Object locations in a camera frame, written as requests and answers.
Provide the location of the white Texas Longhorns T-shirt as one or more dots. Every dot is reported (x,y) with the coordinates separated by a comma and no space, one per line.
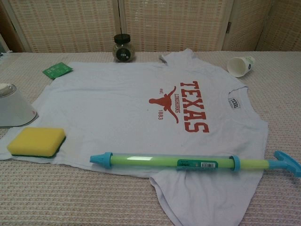
(113,99)

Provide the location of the green and blue pen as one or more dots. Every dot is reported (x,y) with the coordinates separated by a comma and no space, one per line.
(150,160)

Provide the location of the glass jar with black lid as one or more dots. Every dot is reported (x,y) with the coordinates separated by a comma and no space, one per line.
(124,50)

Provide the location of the white paper cup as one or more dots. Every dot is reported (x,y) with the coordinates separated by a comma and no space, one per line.
(237,67)

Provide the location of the green foil packet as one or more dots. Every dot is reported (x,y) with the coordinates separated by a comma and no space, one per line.
(57,70)

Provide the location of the beige woven tablecloth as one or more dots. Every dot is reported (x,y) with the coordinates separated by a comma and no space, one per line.
(70,193)

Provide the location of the yellow sponge with green underside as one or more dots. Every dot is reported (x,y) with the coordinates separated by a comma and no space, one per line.
(35,140)

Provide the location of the woven bamboo folding screen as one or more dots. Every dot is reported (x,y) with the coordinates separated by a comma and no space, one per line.
(70,23)

